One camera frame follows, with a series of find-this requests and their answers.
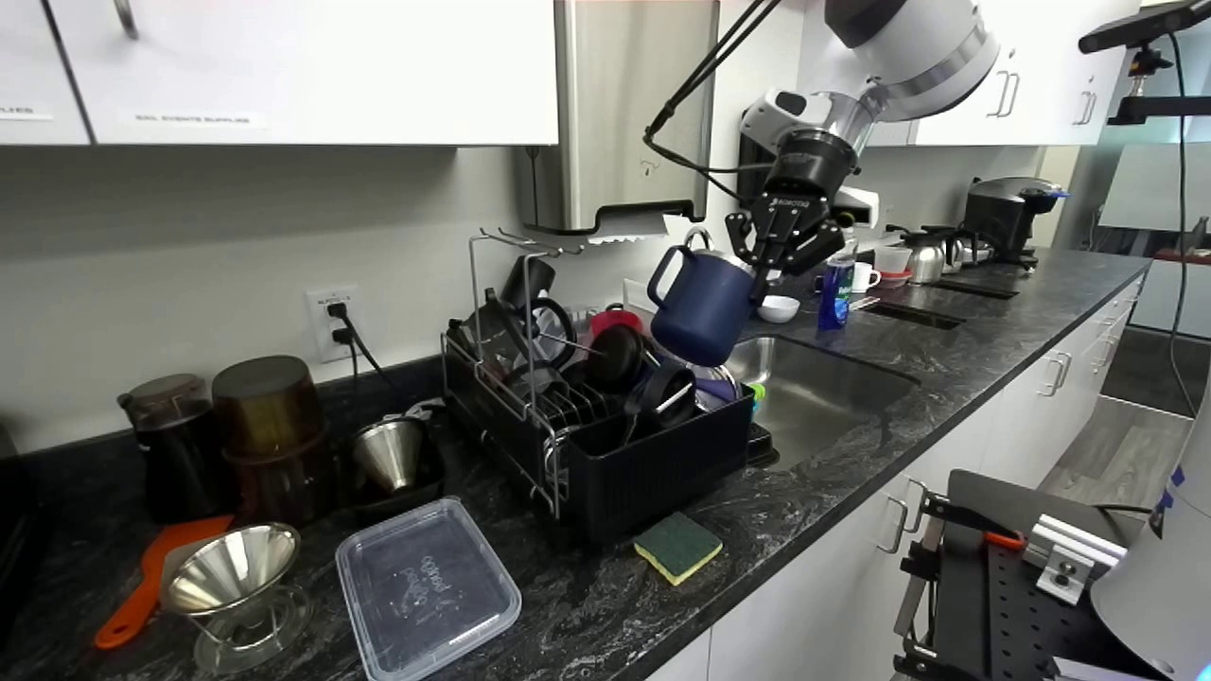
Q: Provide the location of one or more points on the green yellow sponge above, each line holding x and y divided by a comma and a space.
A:
678, 548

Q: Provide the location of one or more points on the black dish rack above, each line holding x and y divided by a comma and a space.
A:
657, 476

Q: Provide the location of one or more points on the black mug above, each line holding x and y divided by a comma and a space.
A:
663, 394
621, 360

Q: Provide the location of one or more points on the wide white cabinet door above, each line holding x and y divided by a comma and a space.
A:
316, 64

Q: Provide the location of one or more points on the stainless steel sink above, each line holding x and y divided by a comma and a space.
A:
821, 385

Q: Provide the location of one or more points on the narrow white cabinet door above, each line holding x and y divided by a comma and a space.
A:
33, 64

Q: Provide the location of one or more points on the black camera on stand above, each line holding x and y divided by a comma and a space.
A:
1140, 23

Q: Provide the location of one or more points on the clear glass jar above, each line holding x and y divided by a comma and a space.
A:
239, 638

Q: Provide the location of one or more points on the blue metal cup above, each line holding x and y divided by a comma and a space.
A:
705, 308

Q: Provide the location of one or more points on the orange spatula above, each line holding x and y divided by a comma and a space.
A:
139, 592

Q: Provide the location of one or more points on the white bowl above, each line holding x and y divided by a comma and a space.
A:
780, 308

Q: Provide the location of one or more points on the white mug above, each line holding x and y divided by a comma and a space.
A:
864, 278

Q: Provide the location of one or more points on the blue bottle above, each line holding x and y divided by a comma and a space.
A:
833, 306

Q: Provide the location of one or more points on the black counter mat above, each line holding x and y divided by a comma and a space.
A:
918, 317

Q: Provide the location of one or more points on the green blue brush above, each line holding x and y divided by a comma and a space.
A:
760, 392

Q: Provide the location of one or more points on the red dish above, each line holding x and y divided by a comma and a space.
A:
615, 325

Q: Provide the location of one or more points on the round black glass lid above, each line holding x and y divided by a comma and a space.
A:
552, 331

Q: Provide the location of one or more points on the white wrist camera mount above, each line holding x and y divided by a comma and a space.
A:
761, 116

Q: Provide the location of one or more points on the steel pot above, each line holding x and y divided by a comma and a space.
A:
934, 263

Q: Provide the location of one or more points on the steel funnel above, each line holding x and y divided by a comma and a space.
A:
232, 570

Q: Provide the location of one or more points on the clear plastic container lid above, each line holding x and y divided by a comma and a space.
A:
421, 592

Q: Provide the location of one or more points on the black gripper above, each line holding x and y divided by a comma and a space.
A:
809, 177

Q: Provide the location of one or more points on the large dark brown canister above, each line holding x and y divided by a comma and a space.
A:
267, 428

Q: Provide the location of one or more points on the white base cabinets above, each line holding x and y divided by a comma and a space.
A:
856, 592

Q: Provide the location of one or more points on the black coffee machine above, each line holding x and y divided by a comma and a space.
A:
1004, 215

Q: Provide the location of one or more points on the clear glass bowl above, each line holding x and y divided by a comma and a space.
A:
717, 385

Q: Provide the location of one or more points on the red white cup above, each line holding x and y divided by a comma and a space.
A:
894, 273

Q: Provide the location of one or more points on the silver metal clamp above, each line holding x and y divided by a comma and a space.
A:
1072, 552

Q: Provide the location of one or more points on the white wall outlet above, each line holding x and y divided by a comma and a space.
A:
319, 331

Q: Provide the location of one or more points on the steel paper towel dispenser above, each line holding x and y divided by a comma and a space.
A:
629, 102

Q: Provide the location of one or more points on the black perforated cart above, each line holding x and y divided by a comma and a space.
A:
1007, 631

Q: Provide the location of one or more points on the small steel cone cup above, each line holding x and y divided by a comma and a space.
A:
389, 456

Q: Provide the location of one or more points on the small dark lidded canister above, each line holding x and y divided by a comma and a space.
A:
176, 447

